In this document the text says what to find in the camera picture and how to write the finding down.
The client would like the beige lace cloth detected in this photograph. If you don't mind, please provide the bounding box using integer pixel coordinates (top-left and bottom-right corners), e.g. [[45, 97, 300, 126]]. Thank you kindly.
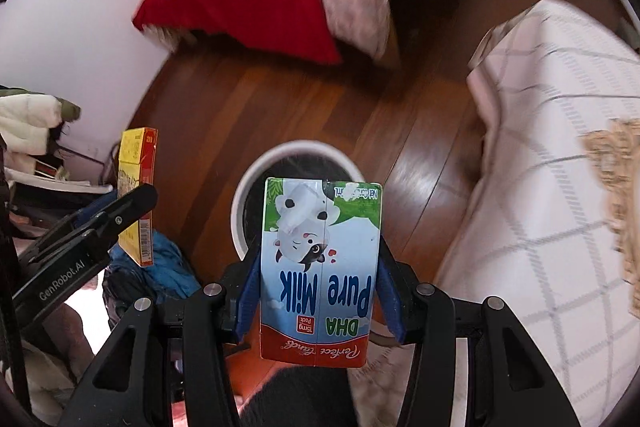
[[582, 118, 640, 279]]

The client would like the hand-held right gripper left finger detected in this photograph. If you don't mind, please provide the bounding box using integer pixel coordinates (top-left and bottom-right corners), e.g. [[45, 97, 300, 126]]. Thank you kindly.
[[59, 255, 265, 427]]

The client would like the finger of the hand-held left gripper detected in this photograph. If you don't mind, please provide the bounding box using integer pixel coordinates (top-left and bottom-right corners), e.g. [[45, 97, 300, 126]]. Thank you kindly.
[[22, 183, 159, 278]]

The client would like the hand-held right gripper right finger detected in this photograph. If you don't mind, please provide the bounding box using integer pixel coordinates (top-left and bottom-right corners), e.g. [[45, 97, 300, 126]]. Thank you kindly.
[[376, 241, 575, 427]]

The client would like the white checked bed sheet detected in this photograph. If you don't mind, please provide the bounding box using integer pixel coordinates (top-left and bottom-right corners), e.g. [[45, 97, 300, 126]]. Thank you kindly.
[[350, 0, 640, 427]]

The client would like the blue cloth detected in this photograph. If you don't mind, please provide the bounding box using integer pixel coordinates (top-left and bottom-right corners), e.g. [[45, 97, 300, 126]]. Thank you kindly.
[[102, 229, 201, 308]]

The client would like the yellow red cardboard box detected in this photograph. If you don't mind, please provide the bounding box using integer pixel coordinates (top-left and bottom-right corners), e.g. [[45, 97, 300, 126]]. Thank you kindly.
[[117, 127, 159, 268]]

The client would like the white puffy jacket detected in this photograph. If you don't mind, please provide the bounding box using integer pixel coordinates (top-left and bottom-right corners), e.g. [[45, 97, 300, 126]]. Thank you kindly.
[[0, 93, 82, 155]]

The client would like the blue milk carton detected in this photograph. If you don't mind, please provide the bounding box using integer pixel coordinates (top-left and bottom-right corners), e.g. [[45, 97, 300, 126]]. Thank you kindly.
[[259, 177, 384, 367]]

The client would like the white round trash bin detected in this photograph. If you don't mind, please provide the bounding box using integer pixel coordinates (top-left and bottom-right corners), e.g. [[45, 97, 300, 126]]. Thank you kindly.
[[231, 142, 366, 264]]

